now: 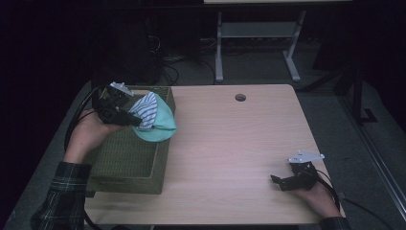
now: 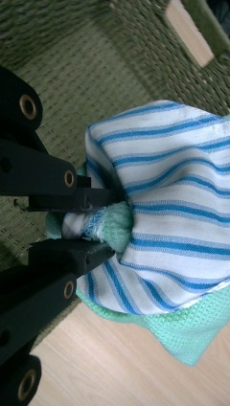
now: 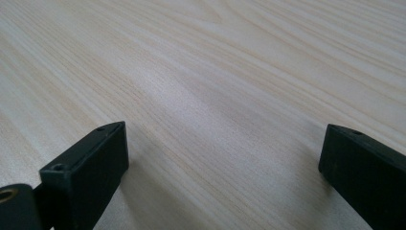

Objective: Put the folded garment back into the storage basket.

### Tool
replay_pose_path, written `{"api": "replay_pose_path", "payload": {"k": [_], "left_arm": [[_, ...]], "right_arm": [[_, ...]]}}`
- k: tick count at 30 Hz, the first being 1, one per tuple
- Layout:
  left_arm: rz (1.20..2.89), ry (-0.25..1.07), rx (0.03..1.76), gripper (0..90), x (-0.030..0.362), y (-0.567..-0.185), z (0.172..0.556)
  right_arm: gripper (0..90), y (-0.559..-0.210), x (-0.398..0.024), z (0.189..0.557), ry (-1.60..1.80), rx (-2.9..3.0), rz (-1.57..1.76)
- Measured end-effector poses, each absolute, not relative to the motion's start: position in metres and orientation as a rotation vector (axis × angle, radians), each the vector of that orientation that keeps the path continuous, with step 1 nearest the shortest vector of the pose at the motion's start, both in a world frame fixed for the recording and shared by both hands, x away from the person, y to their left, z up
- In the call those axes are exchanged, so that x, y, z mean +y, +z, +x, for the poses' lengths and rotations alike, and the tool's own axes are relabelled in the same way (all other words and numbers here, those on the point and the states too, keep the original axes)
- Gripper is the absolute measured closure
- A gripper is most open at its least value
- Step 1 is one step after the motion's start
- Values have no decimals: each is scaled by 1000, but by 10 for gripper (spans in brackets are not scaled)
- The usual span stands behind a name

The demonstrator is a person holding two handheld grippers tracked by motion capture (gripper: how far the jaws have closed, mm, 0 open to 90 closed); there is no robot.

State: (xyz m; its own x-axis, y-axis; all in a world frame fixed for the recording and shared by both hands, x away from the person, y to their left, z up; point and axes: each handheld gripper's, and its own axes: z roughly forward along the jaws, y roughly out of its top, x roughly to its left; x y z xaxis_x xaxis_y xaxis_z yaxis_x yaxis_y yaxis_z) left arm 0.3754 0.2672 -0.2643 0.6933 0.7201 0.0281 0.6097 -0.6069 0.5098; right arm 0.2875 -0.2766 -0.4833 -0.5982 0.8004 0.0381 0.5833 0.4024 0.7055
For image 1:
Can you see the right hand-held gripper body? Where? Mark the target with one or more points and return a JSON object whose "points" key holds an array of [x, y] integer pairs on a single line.
{"points": [[303, 179]]}

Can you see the person's left hand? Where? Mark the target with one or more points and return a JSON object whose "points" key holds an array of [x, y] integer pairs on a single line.
{"points": [[87, 137]]}

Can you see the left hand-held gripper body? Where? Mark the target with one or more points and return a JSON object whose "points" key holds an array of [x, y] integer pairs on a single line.
{"points": [[110, 110]]}

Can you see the teal garment with striped collar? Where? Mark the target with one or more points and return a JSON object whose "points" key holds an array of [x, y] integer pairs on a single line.
{"points": [[161, 127]]}

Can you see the green woven basket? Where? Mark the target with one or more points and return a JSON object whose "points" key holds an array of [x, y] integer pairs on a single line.
{"points": [[127, 159]]}

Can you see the black metal stand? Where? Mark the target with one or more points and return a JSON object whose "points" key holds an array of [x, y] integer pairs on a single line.
{"points": [[357, 89]]}

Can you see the white metal desk frame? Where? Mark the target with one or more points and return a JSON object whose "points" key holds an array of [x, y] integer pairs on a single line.
{"points": [[255, 29]]}

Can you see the person's right hand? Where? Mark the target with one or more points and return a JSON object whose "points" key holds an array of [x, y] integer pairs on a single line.
{"points": [[320, 201]]}

